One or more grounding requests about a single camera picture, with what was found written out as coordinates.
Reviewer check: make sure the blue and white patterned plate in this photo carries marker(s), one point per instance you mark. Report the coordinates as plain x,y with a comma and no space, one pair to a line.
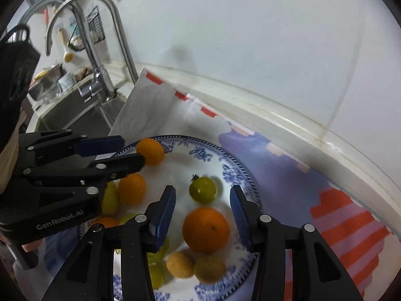
178,169

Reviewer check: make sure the colourful striped mat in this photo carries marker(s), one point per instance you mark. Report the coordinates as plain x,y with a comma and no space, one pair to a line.
282,175

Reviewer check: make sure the small tangerine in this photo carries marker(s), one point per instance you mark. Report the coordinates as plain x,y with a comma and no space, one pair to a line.
153,152
105,221

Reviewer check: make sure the large orange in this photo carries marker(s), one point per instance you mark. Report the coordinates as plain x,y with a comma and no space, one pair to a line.
205,229

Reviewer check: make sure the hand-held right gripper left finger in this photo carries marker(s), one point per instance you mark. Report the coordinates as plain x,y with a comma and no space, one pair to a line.
166,213

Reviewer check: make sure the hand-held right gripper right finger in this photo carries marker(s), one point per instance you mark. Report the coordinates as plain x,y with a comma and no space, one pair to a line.
239,216

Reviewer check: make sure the chrome kitchen faucet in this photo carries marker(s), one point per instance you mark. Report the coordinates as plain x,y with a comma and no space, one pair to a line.
122,37

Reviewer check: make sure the stack of white bowls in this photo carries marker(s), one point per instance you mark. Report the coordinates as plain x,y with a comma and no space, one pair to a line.
66,81

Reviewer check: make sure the steel bowl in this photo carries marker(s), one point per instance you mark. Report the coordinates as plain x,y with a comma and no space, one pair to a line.
47,83

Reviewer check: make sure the person's left hand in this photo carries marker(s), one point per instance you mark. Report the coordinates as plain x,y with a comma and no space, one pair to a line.
30,246

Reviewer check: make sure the steel sink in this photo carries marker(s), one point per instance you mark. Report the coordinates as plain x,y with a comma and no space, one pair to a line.
72,113

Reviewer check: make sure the bowl with food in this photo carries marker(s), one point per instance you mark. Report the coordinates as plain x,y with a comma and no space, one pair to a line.
82,73

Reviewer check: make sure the green tomato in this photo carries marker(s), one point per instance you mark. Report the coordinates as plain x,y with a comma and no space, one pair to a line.
203,190
210,269

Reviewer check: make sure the grey curved pipe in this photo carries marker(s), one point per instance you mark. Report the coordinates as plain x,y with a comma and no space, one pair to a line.
37,6

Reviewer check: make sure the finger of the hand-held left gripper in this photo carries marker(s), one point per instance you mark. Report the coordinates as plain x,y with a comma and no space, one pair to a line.
125,163
100,144

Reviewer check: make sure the small tan round fruit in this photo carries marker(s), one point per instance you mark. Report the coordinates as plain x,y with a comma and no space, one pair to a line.
179,265

